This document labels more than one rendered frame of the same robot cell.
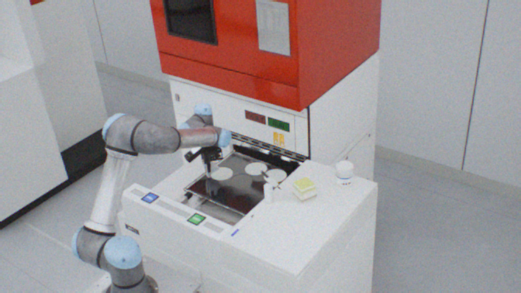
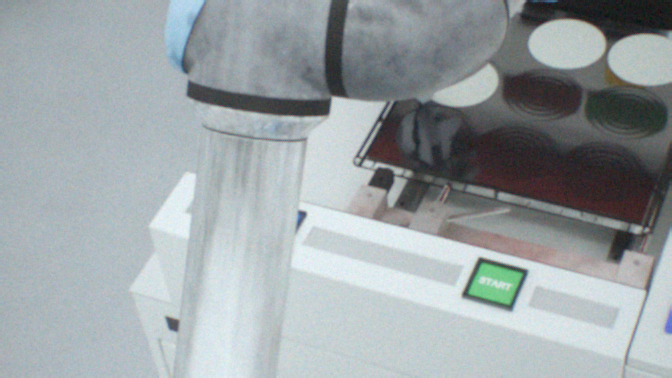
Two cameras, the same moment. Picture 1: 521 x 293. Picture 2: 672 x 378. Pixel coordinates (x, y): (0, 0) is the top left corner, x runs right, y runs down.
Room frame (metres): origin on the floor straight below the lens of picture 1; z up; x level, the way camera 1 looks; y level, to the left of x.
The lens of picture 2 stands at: (0.92, 0.55, 2.01)
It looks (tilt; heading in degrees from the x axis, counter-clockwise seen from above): 46 degrees down; 351
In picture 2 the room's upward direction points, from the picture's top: 8 degrees counter-clockwise
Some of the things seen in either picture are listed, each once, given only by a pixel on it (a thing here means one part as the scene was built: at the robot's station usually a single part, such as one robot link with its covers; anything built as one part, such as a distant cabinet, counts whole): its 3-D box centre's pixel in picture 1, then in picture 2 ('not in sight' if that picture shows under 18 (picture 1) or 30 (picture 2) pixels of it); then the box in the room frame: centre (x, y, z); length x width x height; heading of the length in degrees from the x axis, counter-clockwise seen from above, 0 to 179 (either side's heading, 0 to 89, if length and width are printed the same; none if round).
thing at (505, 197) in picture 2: (215, 202); (496, 195); (1.91, 0.20, 0.90); 0.38 x 0.01 x 0.01; 51
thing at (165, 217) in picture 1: (175, 222); (389, 296); (1.81, 0.36, 0.89); 0.55 x 0.09 x 0.14; 51
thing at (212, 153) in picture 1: (209, 148); not in sight; (2.10, 0.21, 1.05); 0.09 x 0.08 x 0.12; 111
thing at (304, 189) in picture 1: (304, 190); not in sight; (1.82, -0.17, 1.00); 0.07 x 0.07 x 0.07; 27
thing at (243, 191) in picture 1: (241, 180); (542, 97); (2.05, 0.08, 0.90); 0.34 x 0.34 x 0.01; 51
